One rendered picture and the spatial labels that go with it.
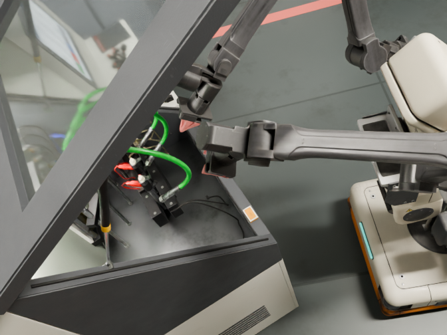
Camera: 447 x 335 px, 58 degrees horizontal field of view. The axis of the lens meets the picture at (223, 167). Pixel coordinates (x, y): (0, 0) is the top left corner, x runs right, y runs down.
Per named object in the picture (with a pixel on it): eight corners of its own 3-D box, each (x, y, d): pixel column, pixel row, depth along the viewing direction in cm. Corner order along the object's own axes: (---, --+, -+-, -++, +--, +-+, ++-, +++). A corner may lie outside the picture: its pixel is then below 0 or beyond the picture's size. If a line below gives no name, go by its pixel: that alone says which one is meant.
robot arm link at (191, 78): (234, 63, 104) (225, 54, 111) (194, 45, 98) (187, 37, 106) (215, 104, 108) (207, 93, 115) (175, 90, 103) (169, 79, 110)
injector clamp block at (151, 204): (190, 221, 151) (177, 203, 138) (167, 234, 150) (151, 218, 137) (155, 159, 169) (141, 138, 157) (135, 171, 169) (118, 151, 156)
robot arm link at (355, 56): (396, 47, 117) (384, 43, 121) (369, 38, 113) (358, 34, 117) (381, 78, 120) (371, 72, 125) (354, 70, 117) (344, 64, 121)
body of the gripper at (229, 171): (206, 173, 90) (222, 165, 84) (209, 131, 93) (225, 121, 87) (231, 179, 93) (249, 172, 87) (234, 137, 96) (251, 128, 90)
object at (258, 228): (277, 250, 141) (270, 232, 128) (266, 256, 141) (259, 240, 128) (199, 135, 175) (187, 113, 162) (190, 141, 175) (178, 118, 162)
